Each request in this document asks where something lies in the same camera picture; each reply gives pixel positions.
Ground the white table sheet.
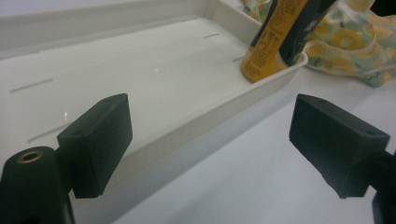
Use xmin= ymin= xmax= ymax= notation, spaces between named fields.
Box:
xmin=74 ymin=66 xmax=396 ymax=224

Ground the orange print cloth bag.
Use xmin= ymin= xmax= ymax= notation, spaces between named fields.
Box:
xmin=241 ymin=0 xmax=396 ymax=89

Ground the white plastic tray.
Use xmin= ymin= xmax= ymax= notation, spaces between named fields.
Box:
xmin=0 ymin=0 xmax=309 ymax=217

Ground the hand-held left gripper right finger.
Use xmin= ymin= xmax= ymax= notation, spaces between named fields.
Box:
xmin=288 ymin=93 xmax=391 ymax=200

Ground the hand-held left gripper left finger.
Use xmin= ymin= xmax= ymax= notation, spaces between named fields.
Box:
xmin=56 ymin=92 xmax=134 ymax=200

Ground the yellow and black bottle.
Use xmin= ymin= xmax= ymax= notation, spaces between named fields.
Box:
xmin=240 ymin=0 xmax=339 ymax=84

